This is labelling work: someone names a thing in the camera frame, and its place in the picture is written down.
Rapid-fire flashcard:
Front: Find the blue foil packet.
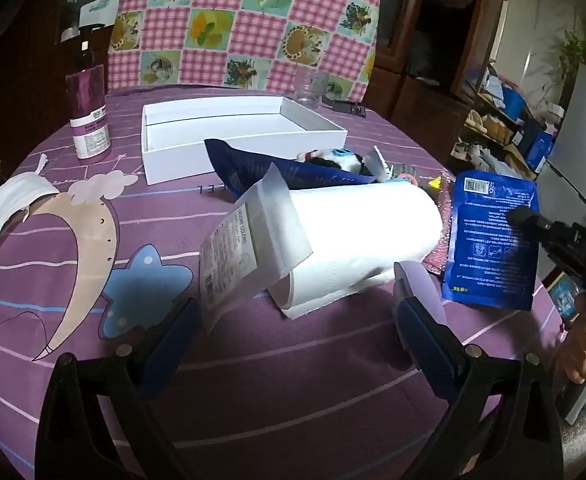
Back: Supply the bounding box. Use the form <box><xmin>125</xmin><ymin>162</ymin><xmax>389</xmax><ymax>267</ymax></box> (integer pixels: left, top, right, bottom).
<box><xmin>442</xmin><ymin>170</ymin><xmax>539</xmax><ymax>311</ymax></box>

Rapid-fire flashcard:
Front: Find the pink glitter scouring pad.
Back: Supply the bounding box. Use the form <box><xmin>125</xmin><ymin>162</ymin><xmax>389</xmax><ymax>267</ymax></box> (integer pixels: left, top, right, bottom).
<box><xmin>423</xmin><ymin>174</ymin><xmax>454</xmax><ymax>278</ymax></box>

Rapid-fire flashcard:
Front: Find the white paper towel roll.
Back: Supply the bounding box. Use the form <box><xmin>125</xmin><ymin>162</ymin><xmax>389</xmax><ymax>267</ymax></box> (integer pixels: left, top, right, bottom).
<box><xmin>268</xmin><ymin>181</ymin><xmax>442</xmax><ymax>320</ymax></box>

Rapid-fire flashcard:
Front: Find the clear packet with label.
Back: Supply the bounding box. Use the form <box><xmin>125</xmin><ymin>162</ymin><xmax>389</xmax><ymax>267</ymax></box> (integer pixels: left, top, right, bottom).
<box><xmin>199</xmin><ymin>165</ymin><xmax>313</xmax><ymax>332</ymax></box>

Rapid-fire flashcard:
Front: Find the white tissue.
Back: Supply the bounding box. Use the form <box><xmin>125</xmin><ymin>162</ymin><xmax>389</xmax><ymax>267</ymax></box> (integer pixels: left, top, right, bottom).
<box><xmin>363</xmin><ymin>145</ymin><xmax>392</xmax><ymax>183</ymax></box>

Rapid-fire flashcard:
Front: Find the dark blue cartoon pouch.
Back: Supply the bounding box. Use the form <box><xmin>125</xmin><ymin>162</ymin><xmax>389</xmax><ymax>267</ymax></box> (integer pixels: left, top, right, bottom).
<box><xmin>203</xmin><ymin>138</ymin><xmax>380</xmax><ymax>201</ymax></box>

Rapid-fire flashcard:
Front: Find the grey plaid fabric pouch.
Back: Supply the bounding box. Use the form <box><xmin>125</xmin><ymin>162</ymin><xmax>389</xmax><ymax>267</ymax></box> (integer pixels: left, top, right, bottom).
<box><xmin>389</xmin><ymin>164</ymin><xmax>420</xmax><ymax>185</ymax></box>

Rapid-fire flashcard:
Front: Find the person's right hand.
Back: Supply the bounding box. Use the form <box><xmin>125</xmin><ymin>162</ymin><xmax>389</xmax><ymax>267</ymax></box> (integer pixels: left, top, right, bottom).
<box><xmin>558</xmin><ymin>292</ymin><xmax>586</xmax><ymax>384</ymax></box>

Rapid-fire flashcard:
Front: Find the white refrigerator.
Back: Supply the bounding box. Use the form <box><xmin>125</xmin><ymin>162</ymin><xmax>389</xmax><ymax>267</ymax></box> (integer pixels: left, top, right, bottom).
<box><xmin>534</xmin><ymin>62</ymin><xmax>586</xmax><ymax>256</ymax></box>

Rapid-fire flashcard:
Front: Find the cluttered storage shelf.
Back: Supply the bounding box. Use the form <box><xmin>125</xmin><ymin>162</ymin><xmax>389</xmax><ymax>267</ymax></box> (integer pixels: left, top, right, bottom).
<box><xmin>447</xmin><ymin>66</ymin><xmax>565</xmax><ymax>181</ymax></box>

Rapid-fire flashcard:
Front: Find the purple patterned tablecloth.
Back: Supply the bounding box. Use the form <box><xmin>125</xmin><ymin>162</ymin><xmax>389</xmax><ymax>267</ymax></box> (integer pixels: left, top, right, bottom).
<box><xmin>0</xmin><ymin>87</ymin><xmax>562</xmax><ymax>479</ymax></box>

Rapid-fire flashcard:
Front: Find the black clip device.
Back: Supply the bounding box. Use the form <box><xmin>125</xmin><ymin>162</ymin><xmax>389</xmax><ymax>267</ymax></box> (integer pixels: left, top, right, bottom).
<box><xmin>322</xmin><ymin>96</ymin><xmax>367</xmax><ymax>118</ymax></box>

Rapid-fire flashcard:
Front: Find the dark wooden cabinet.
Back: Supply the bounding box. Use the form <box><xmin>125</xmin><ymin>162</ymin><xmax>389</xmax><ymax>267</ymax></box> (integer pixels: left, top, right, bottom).
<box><xmin>363</xmin><ymin>0</ymin><xmax>503</xmax><ymax>162</ymax></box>

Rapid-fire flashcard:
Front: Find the white face mask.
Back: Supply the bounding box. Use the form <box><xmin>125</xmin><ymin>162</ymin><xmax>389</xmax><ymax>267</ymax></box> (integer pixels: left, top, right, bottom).
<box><xmin>0</xmin><ymin>154</ymin><xmax>59</xmax><ymax>234</ymax></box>

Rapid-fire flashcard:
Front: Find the white shallow cardboard box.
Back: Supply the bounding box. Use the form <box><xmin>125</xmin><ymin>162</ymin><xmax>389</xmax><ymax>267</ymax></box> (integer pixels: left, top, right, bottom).
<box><xmin>140</xmin><ymin>96</ymin><xmax>347</xmax><ymax>185</ymax></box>

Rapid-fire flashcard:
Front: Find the purple spray bottle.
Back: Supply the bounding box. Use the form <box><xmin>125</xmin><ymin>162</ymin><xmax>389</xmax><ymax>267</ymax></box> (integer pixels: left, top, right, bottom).
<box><xmin>66</xmin><ymin>40</ymin><xmax>111</xmax><ymax>165</ymax></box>

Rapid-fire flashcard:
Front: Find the clear drinking glass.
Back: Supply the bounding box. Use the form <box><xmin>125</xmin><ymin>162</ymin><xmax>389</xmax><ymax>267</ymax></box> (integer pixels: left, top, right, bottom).
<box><xmin>293</xmin><ymin>65</ymin><xmax>329</xmax><ymax>110</ymax></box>

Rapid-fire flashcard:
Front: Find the pink checkered patchwork cloth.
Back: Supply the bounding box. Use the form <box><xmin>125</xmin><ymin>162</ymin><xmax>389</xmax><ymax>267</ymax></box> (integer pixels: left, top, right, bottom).
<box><xmin>107</xmin><ymin>0</ymin><xmax>380</xmax><ymax>102</ymax></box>

